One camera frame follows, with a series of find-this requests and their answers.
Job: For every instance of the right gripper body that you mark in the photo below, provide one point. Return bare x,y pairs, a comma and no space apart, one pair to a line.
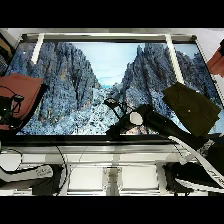
120,126

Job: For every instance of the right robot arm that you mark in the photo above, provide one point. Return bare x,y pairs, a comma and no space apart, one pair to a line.
166,126

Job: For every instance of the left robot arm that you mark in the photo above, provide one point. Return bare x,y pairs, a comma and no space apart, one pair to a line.
23,174

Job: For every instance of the olive green garment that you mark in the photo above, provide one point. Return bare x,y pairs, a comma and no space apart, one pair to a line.
191,108

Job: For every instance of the red-brown garment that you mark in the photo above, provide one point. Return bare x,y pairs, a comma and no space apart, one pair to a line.
25,90

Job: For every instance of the red garment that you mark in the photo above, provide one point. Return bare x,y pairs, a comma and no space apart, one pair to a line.
217,63

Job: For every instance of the silver frame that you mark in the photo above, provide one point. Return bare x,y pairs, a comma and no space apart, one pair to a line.
133,156

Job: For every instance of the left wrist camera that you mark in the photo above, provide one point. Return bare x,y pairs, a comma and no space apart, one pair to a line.
17,99

